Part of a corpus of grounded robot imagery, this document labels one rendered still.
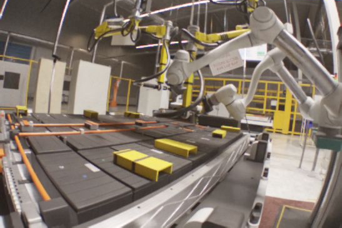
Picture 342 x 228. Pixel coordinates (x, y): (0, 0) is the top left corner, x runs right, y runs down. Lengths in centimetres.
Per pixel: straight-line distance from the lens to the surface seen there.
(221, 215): 33
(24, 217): 34
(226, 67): 161
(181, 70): 97
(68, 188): 39
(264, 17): 86
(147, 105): 744
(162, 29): 207
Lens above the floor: 120
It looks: level
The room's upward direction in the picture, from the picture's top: 6 degrees clockwise
